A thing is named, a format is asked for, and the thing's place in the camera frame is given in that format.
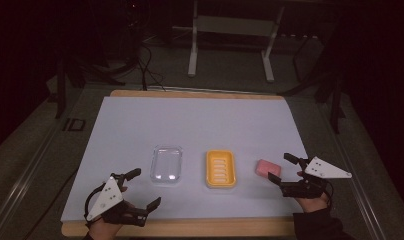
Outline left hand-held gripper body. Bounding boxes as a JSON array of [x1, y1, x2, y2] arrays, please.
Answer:
[[86, 172, 149, 228]]

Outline black metal stand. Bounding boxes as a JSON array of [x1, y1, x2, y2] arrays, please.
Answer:
[[277, 66, 347, 135], [54, 54, 126, 120]]

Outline black floor cables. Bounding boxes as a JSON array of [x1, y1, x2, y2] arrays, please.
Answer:
[[138, 43, 167, 92]]

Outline clear plastic tray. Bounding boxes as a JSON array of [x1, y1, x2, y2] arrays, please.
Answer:
[[149, 144, 184, 186]]

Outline white table mat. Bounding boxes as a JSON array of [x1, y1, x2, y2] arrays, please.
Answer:
[[60, 96, 309, 223]]

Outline pink soap bar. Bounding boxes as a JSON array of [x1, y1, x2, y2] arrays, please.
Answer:
[[254, 159, 282, 179]]

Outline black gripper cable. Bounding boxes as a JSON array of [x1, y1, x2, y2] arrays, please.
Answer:
[[83, 184, 107, 221], [324, 179, 335, 210]]

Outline metal floor rail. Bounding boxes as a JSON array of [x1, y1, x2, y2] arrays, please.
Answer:
[[317, 102, 387, 240], [0, 124, 63, 240]]

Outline yellow soap dish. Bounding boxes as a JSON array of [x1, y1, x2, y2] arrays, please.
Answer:
[[205, 149, 238, 189]]

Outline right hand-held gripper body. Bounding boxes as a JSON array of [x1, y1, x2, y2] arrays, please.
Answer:
[[280, 156, 353, 200]]

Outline person's right hand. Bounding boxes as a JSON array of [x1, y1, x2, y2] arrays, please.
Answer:
[[294, 193, 331, 214]]

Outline wooden table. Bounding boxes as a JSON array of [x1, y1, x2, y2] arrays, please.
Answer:
[[60, 88, 296, 238]]

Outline person's left hand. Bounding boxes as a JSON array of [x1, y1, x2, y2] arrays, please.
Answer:
[[88, 219, 124, 240]]

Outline white metal stand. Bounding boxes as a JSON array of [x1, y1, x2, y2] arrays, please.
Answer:
[[171, 0, 286, 84]]

